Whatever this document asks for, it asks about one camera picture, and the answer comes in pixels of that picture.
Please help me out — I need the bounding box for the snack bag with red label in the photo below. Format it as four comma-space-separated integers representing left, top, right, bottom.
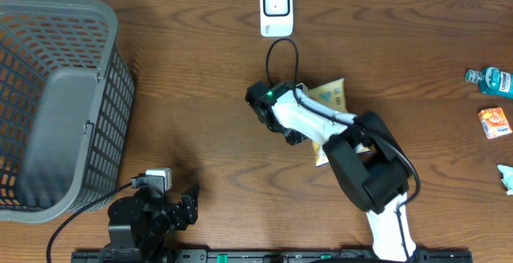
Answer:
299, 78, 347, 167

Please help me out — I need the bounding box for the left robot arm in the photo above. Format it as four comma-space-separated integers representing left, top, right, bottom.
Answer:
99, 183, 200, 263

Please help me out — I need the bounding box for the teal mouthwash bottle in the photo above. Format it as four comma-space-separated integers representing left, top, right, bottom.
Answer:
465, 67, 512, 99

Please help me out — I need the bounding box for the grey plastic shopping basket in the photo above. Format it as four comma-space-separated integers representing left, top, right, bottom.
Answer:
1, 0, 135, 224

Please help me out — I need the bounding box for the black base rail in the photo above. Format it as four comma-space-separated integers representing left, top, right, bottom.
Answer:
71, 247, 475, 263

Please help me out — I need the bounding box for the orange Kleenex tissue pack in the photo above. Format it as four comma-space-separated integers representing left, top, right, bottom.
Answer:
478, 107, 512, 140

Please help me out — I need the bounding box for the mint green wet wipes pack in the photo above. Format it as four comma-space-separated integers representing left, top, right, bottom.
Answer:
497, 164, 513, 196

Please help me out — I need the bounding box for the white barcode scanner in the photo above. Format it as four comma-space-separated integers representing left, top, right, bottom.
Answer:
260, 0, 293, 38

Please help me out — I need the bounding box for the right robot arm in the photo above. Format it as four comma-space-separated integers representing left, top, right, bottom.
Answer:
245, 81, 418, 262

